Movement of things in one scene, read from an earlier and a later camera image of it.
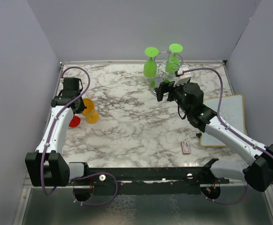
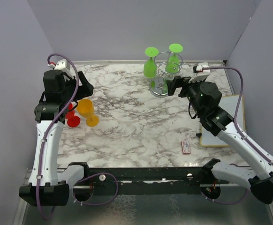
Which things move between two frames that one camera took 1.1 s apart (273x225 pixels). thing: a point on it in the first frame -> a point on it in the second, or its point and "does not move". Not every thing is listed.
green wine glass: x=150 y=67 does not move
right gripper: x=164 y=87 -> x=175 y=83
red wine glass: x=75 y=122 does not move
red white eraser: x=185 y=147 does not move
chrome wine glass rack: x=168 y=63 does not move
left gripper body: x=82 y=106 -> x=71 y=84
